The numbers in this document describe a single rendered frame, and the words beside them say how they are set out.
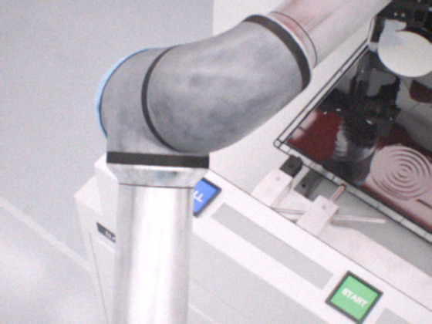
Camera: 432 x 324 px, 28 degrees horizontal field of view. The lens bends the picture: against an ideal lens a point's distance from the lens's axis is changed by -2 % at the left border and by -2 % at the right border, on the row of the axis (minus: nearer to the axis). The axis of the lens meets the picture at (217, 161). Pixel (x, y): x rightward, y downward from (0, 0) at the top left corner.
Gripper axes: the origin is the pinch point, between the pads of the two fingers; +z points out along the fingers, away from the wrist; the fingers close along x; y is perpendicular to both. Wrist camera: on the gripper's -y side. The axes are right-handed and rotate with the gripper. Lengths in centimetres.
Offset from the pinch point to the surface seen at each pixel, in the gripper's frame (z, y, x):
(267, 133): 9.3, -15.0, -14.1
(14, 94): 91, -90, 51
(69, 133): 91, -71, 39
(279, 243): -4.3, -11.4, -42.2
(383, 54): 1.2, 2.6, -0.9
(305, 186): 6.2, -8.2, -25.6
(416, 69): 1.2, 8.2, -3.1
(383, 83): 1.4, 2.7, -7.2
